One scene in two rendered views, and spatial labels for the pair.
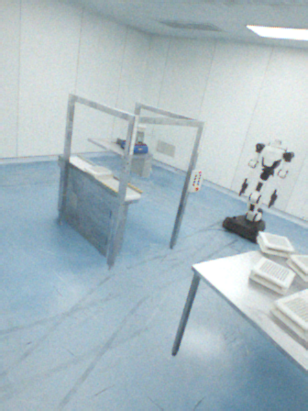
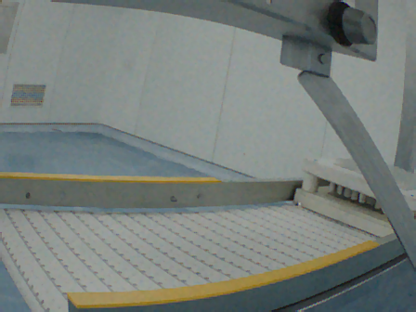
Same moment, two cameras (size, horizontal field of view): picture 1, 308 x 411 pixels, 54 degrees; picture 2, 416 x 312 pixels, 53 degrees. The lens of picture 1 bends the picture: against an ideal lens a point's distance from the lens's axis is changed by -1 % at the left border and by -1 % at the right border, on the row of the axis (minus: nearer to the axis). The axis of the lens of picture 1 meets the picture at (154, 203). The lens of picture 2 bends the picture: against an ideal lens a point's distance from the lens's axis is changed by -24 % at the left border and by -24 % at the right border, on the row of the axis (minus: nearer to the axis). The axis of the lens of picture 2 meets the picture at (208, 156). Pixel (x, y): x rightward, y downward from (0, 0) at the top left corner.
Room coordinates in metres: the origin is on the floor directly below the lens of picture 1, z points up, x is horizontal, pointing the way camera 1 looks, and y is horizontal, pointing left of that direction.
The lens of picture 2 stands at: (3.05, -0.07, 0.98)
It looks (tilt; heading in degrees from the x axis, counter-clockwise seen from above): 10 degrees down; 97
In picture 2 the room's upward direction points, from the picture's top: 10 degrees clockwise
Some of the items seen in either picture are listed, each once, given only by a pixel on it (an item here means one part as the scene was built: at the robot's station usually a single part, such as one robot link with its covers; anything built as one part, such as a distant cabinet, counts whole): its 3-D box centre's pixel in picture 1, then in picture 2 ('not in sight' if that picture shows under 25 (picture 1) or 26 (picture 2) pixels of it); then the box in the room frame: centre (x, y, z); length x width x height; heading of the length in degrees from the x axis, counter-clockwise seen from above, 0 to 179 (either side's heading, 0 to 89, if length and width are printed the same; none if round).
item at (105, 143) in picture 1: (119, 148); not in sight; (3.05, 0.47, 1.22); 0.62 x 0.38 x 0.04; 47
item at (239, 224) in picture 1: (250, 220); not in sight; (4.43, -1.53, 0.19); 0.64 x 0.52 x 0.33; 144
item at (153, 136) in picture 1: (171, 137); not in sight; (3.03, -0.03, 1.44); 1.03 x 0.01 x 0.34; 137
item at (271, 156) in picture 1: (272, 157); not in sight; (4.45, -1.54, 1.23); 0.34 x 0.30 x 0.36; 54
